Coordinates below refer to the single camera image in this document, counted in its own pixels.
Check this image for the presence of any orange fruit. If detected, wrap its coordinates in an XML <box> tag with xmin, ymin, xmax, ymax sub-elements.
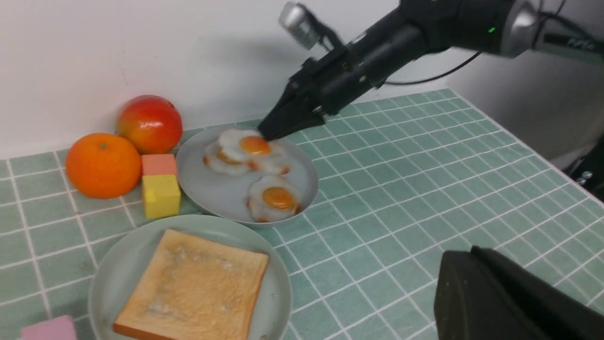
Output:
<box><xmin>65</xmin><ymin>133</ymin><xmax>142</xmax><ymax>199</ymax></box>

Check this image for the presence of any toast slice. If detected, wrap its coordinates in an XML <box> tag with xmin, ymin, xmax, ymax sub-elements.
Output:
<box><xmin>112</xmin><ymin>229</ymin><xmax>269</xmax><ymax>340</ymax></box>

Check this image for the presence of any red apple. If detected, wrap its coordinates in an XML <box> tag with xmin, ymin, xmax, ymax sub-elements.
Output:
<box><xmin>116</xmin><ymin>94</ymin><xmax>184</xmax><ymax>155</ymax></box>

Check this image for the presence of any pink foam cube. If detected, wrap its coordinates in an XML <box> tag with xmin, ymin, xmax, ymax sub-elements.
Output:
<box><xmin>21</xmin><ymin>315</ymin><xmax>77</xmax><ymax>340</ymax></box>

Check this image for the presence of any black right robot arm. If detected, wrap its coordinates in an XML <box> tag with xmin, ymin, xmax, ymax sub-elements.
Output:
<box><xmin>258</xmin><ymin>0</ymin><xmax>603</xmax><ymax>340</ymax></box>

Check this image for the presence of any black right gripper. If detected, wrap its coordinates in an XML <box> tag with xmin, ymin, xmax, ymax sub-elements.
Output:
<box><xmin>257</xmin><ymin>45</ymin><xmax>378</xmax><ymax>141</ymax></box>

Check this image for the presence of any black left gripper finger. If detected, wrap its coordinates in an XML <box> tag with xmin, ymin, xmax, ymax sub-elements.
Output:
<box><xmin>433</xmin><ymin>246</ymin><xmax>604</xmax><ymax>340</ymax></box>

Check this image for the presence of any yellow foam cube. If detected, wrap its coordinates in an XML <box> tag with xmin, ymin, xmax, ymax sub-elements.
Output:
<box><xmin>142</xmin><ymin>174</ymin><xmax>181</xmax><ymax>220</ymax></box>

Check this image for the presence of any salmon foam cube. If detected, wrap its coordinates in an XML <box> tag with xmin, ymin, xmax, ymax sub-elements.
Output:
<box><xmin>142</xmin><ymin>153</ymin><xmax>177</xmax><ymax>176</ymax></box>

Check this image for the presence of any grey plate with eggs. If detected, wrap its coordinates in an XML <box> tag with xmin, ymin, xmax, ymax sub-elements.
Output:
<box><xmin>175</xmin><ymin>125</ymin><xmax>319</xmax><ymax>229</ymax></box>

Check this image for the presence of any pale green empty plate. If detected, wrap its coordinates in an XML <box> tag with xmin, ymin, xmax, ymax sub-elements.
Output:
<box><xmin>88</xmin><ymin>214</ymin><xmax>293</xmax><ymax>340</ymax></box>

